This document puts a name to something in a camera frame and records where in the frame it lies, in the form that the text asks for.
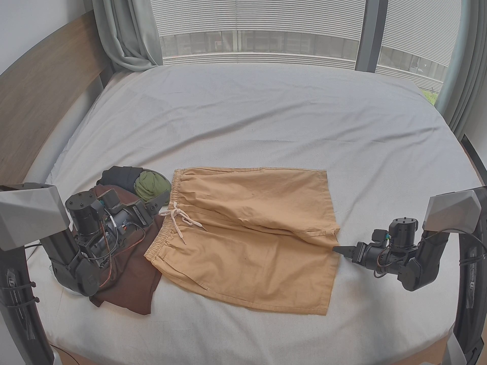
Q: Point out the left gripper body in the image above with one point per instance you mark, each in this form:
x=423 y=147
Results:
x=135 y=215

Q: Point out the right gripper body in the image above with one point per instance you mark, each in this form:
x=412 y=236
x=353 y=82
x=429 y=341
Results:
x=367 y=255

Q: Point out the tan shorts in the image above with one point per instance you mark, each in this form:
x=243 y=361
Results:
x=247 y=241

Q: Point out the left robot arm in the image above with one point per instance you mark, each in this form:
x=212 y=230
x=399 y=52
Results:
x=64 y=249

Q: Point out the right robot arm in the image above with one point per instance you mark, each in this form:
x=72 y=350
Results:
x=452 y=219

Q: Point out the bed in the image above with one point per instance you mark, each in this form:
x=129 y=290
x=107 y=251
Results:
x=266 y=120

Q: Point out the green garment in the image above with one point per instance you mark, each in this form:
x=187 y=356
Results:
x=152 y=184

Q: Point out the black garment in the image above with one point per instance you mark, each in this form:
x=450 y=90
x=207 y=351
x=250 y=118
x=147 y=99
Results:
x=116 y=177

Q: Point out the brown shorts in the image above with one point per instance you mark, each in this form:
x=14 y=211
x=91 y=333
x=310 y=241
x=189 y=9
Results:
x=129 y=280

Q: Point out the grey-green curtain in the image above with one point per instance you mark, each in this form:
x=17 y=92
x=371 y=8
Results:
x=121 y=21
x=462 y=70

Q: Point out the window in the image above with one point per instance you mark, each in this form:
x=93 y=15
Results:
x=266 y=13

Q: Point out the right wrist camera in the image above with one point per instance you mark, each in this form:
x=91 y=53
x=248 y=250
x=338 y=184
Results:
x=380 y=236

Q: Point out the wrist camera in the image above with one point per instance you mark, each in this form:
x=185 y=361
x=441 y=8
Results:
x=380 y=236
x=111 y=200

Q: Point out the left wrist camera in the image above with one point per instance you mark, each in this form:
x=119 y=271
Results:
x=111 y=200

